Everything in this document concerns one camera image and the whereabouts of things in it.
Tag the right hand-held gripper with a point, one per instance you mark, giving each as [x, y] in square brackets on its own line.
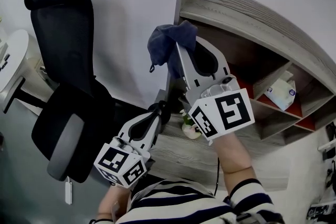
[233, 110]

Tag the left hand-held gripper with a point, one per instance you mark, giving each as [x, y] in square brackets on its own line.
[115, 162]

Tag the dark blue wiping cloth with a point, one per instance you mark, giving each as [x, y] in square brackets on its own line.
[165, 44]

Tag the grey wooden shelf unit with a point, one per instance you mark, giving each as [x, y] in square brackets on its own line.
[236, 23]

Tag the person's left forearm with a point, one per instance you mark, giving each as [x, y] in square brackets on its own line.
[113, 202]

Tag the person's right forearm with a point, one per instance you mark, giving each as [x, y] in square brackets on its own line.
[233, 157]

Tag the grey wood-grain table top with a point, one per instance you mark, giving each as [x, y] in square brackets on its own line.
[183, 160]

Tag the pink flowers in white pot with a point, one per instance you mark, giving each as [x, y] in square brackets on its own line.
[190, 129]

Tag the white tissue packet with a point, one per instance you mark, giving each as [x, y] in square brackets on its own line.
[281, 91]

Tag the person's striped shirt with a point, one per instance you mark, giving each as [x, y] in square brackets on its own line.
[178, 204]

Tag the white power strip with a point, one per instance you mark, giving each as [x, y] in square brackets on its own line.
[68, 191]

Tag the black mesh office chair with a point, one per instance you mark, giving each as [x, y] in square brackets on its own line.
[63, 42]

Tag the white round table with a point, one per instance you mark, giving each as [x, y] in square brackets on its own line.
[15, 60]

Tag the white rack with black devices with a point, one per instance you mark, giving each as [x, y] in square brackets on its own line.
[328, 165]

